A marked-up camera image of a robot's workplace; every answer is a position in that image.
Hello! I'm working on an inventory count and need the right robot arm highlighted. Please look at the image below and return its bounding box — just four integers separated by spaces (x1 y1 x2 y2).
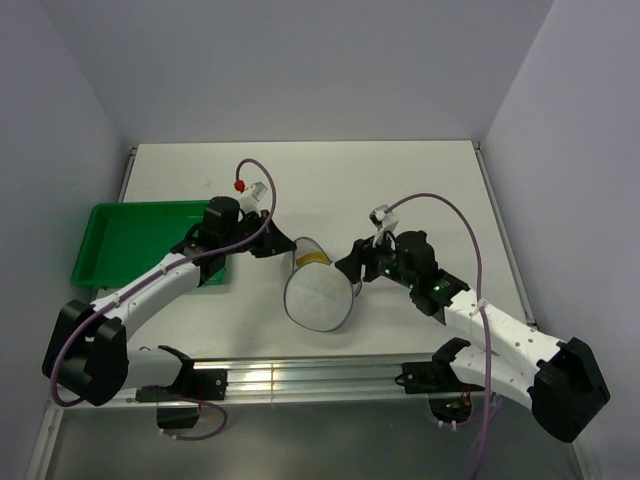
336 231 611 443

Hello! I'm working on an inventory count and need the aluminium frame rail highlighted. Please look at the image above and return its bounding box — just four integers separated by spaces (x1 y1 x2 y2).
47 352 571 409

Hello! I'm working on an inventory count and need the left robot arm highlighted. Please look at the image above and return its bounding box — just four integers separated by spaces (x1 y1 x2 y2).
42 196 295 407

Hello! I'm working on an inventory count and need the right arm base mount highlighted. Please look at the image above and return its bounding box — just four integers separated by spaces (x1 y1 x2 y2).
394 361 473 427

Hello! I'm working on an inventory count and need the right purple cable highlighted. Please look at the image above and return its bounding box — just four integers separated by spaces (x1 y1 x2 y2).
389 192 501 480

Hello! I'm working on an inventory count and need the white mesh laundry bag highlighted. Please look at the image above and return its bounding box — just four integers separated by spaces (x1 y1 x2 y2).
283 237 362 333

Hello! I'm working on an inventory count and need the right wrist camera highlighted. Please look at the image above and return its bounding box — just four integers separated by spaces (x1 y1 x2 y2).
369 205 399 246

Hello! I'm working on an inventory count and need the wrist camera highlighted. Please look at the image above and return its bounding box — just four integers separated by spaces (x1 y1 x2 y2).
234 180 268 212
369 205 399 246

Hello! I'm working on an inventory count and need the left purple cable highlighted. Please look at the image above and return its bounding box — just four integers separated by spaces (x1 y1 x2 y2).
49 158 279 444

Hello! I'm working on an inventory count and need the purple cable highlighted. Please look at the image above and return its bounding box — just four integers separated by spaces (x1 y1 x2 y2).
49 158 279 444
389 192 501 480

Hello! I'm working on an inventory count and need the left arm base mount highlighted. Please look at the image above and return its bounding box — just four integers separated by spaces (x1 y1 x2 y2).
135 369 227 434

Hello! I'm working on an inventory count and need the green plastic tray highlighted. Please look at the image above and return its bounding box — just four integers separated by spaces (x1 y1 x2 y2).
72 200 208 289

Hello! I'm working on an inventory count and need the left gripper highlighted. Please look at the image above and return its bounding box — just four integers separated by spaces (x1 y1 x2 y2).
221 210 296 258

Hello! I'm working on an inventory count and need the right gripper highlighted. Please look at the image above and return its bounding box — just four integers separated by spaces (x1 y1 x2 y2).
334 228 416 289

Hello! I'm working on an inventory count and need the yellow bra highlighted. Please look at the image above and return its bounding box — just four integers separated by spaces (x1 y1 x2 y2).
294 251 332 268

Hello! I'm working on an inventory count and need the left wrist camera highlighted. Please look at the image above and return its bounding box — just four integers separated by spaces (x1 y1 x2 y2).
234 180 268 212

